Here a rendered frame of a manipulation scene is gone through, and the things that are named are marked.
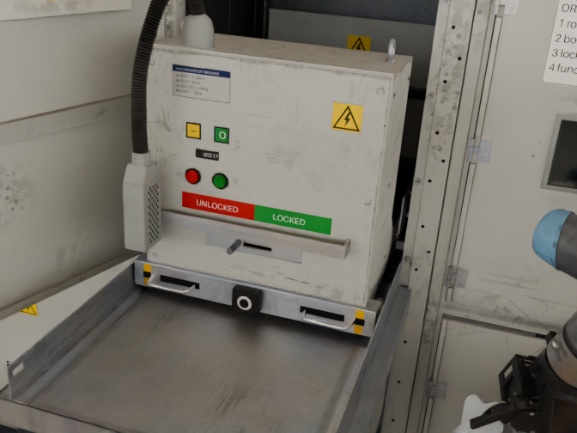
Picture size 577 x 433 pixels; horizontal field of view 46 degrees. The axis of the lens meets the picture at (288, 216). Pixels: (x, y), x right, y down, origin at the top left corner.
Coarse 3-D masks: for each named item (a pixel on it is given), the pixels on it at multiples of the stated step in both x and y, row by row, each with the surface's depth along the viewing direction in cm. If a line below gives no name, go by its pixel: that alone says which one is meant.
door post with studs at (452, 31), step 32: (448, 0) 136; (448, 32) 138; (448, 64) 140; (448, 96) 143; (448, 128) 145; (416, 160) 150; (416, 192) 153; (416, 224) 156; (416, 256) 158; (416, 288) 161; (416, 320) 164; (416, 352) 167
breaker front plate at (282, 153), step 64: (192, 64) 130; (256, 64) 126; (256, 128) 131; (320, 128) 127; (384, 128) 123; (192, 192) 140; (256, 192) 136; (320, 192) 131; (192, 256) 146; (256, 256) 141; (320, 256) 136
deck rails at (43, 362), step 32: (128, 288) 150; (384, 288) 160; (64, 320) 128; (96, 320) 140; (384, 320) 145; (32, 352) 120; (64, 352) 130; (32, 384) 121; (352, 384) 126; (352, 416) 118
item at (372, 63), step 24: (168, 48) 130; (192, 48) 129; (216, 48) 133; (240, 48) 134; (264, 48) 136; (288, 48) 138; (312, 48) 139; (336, 48) 141; (360, 72) 120; (384, 72) 119; (408, 72) 136; (384, 144) 124; (384, 168) 128; (384, 192) 134; (384, 216) 140; (384, 240) 147; (384, 264) 155
